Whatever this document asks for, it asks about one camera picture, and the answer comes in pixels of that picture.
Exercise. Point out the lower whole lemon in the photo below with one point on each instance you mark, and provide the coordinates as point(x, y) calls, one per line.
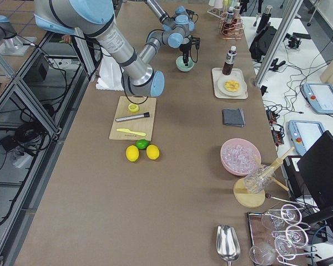
point(132, 153)

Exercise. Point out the steel ice scoop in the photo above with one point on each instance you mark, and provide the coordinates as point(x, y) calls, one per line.
point(227, 244)

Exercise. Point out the wooden glass stand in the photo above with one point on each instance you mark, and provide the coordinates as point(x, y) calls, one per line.
point(254, 200)

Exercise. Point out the white round plate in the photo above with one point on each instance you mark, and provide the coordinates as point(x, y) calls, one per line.
point(220, 86)

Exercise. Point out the half lemon slice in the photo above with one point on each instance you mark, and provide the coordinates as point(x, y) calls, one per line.
point(133, 107)

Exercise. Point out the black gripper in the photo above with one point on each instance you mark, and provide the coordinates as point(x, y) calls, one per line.
point(184, 47)

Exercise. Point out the copper wire bottle rack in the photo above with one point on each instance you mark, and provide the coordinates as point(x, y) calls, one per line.
point(228, 31)

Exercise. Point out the wine glass rack tray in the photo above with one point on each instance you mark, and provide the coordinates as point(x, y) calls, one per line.
point(278, 236)

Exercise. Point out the teach pendant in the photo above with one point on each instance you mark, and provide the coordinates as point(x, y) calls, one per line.
point(304, 134)
point(319, 96)

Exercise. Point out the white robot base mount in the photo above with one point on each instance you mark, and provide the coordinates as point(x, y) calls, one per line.
point(110, 75)

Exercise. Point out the steel cylinder black cap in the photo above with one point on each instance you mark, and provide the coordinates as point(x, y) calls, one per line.
point(133, 117)

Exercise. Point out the pink bowl with ice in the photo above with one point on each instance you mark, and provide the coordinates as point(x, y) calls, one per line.
point(239, 156)

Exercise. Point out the green lime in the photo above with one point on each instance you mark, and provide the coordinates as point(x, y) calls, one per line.
point(142, 144)

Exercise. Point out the lower teach pendant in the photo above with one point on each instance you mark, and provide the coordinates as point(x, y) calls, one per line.
point(304, 134)

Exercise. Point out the clear glass mug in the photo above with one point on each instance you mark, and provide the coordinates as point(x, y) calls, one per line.
point(258, 179)

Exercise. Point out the black monitor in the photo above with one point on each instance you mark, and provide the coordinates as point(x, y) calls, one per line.
point(316, 169)

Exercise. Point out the grey folded cloth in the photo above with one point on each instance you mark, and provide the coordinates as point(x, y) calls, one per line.
point(233, 117)

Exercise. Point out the upper whole lemon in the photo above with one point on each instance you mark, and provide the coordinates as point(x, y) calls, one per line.
point(153, 152)

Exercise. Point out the bottle in rack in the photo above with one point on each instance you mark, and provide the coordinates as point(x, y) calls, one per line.
point(236, 12)
point(229, 16)

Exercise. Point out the dark drink bottle on tray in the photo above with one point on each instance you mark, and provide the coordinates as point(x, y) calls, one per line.
point(229, 61)

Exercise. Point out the glazed donut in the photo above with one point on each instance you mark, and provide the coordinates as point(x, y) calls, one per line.
point(231, 86)

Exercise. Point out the whole lemon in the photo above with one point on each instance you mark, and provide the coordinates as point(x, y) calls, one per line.
point(153, 152)
point(132, 153)

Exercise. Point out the cream serving tray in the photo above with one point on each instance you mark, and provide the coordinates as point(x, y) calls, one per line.
point(235, 73)

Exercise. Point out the light green bowl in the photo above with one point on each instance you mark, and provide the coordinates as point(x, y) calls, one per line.
point(181, 65)

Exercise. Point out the wooden cutting board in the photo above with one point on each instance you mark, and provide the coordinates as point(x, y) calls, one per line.
point(144, 125)

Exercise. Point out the yellow plastic knife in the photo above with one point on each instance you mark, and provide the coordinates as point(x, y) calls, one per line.
point(138, 133)

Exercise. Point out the upper teach pendant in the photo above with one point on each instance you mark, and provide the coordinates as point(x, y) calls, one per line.
point(319, 96)

